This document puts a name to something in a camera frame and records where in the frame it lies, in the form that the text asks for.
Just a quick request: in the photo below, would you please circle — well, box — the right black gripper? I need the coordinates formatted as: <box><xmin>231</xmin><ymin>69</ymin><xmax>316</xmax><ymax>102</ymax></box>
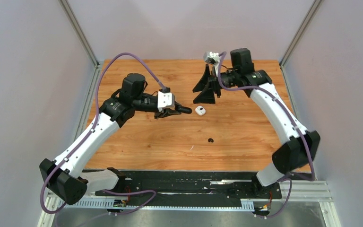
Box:
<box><xmin>192</xmin><ymin>64</ymin><xmax>239</xmax><ymax>104</ymax></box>

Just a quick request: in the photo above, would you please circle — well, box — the white earbud charging case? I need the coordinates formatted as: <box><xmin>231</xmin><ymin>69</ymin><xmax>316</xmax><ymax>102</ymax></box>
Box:
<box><xmin>195</xmin><ymin>106</ymin><xmax>206</xmax><ymax>116</ymax></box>

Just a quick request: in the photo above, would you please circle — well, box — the black oval case cover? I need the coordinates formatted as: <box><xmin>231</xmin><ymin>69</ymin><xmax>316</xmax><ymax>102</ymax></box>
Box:
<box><xmin>177</xmin><ymin>106</ymin><xmax>192</xmax><ymax>114</ymax></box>

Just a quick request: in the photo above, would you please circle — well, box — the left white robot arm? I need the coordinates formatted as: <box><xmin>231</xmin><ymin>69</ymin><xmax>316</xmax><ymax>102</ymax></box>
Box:
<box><xmin>40</xmin><ymin>73</ymin><xmax>192</xmax><ymax>205</ymax></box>

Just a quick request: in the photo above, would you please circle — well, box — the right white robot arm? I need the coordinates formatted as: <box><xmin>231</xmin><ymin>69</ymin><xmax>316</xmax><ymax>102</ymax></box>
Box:
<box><xmin>192</xmin><ymin>48</ymin><xmax>320</xmax><ymax>198</ymax></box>

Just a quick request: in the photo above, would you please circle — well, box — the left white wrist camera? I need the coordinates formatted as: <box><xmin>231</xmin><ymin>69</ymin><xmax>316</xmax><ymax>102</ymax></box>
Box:
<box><xmin>157</xmin><ymin>87</ymin><xmax>175</xmax><ymax>103</ymax></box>

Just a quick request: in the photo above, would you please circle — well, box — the left aluminium frame post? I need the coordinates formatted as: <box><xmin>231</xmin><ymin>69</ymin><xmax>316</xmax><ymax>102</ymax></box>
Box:
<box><xmin>59</xmin><ymin>0</ymin><xmax>102</xmax><ymax>79</ymax></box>

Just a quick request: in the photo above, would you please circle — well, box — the aluminium frame post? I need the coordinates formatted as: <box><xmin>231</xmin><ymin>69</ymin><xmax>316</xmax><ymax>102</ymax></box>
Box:
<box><xmin>279</xmin><ymin>0</ymin><xmax>324</xmax><ymax>69</ymax></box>
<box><xmin>59</xmin><ymin>0</ymin><xmax>102</xmax><ymax>79</ymax></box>

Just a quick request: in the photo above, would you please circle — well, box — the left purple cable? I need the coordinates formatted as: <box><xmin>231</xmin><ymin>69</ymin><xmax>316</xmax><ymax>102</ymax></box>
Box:
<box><xmin>40</xmin><ymin>52</ymin><xmax>170</xmax><ymax>216</ymax></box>

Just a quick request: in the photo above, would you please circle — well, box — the purple cable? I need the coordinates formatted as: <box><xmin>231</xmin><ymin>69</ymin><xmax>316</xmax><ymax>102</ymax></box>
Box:
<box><xmin>216</xmin><ymin>52</ymin><xmax>316</xmax><ymax>219</ymax></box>
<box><xmin>40</xmin><ymin>52</ymin><xmax>170</xmax><ymax>216</ymax></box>

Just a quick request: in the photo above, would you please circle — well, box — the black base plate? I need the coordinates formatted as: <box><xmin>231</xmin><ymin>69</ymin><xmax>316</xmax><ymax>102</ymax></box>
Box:
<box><xmin>112</xmin><ymin>170</ymin><xmax>282</xmax><ymax>201</ymax></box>

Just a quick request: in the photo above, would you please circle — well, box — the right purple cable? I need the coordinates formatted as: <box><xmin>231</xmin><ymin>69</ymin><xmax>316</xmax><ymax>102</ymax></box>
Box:
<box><xmin>216</xmin><ymin>52</ymin><xmax>316</xmax><ymax>219</ymax></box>

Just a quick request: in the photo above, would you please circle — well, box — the slotted cable duct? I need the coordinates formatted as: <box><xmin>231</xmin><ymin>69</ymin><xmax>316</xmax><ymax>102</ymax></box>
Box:
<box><xmin>66</xmin><ymin>194</ymin><xmax>254</xmax><ymax>211</ymax></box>

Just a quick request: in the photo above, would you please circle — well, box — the right aluminium frame post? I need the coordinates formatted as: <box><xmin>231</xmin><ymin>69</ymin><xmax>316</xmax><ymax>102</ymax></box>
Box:
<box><xmin>279</xmin><ymin>0</ymin><xmax>324</xmax><ymax>69</ymax></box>

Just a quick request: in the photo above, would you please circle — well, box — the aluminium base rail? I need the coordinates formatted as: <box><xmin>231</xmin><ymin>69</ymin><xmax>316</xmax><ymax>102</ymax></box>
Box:
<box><xmin>37</xmin><ymin>176</ymin><xmax>342</xmax><ymax>227</ymax></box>

